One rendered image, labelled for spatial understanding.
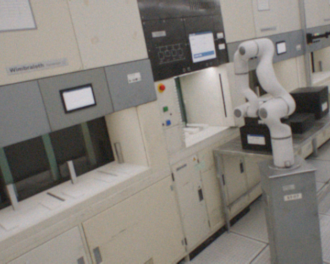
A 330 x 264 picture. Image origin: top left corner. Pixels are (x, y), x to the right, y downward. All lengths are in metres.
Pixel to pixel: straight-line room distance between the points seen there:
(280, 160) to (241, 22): 1.46
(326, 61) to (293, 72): 1.51
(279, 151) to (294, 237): 0.54
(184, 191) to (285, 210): 0.75
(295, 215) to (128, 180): 1.05
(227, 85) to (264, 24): 0.91
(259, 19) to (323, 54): 2.34
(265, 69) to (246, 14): 1.23
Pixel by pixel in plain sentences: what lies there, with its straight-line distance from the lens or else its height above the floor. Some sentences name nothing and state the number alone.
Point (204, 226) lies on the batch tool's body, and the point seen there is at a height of 0.18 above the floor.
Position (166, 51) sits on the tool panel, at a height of 1.59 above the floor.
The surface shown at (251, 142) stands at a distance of 2.41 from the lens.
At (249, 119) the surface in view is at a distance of 2.41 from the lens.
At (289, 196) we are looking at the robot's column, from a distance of 2.04.
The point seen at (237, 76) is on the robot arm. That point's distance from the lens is 2.14.
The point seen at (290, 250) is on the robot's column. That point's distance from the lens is 2.23.
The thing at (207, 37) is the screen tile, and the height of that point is 1.63.
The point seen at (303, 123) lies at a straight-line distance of 2.71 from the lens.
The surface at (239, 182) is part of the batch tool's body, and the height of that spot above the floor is 0.34.
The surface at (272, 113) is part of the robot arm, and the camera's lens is 1.90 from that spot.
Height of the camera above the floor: 1.54
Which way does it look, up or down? 12 degrees down
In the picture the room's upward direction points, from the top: 11 degrees counter-clockwise
